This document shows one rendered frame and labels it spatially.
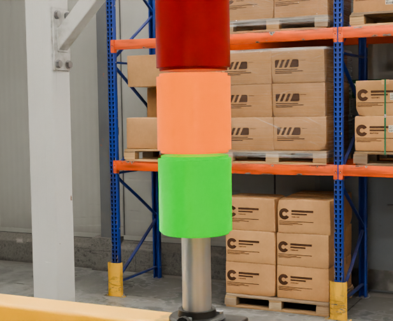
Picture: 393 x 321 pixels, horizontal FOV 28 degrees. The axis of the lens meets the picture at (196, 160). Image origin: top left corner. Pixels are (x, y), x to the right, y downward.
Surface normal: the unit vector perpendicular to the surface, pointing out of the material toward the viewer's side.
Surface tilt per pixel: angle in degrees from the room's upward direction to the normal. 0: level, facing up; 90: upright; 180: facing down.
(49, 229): 90
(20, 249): 90
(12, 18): 90
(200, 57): 90
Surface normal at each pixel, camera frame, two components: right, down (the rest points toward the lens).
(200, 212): 0.21, 0.07
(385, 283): -0.44, 0.07
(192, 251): -0.18, 0.07
